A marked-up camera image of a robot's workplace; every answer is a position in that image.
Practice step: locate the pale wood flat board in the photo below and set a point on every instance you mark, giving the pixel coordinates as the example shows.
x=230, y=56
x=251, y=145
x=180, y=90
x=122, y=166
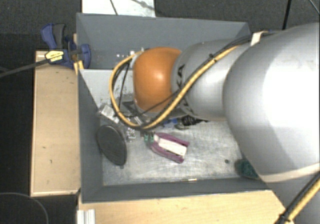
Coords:
x=55, y=123

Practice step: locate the black oval disc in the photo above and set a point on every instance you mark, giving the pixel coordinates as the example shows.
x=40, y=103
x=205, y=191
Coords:
x=111, y=144

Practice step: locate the dark green sponge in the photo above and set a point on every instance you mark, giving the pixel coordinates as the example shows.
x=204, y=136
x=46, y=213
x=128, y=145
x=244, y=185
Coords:
x=246, y=169

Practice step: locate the small blue object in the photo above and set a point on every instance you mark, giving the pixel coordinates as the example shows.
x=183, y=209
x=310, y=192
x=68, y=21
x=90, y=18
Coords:
x=170, y=123

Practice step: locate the grey metal bin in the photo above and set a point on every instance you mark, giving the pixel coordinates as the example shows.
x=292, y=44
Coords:
x=100, y=40

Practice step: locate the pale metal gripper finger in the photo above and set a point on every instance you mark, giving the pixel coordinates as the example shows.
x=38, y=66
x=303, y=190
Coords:
x=108, y=111
x=131, y=134

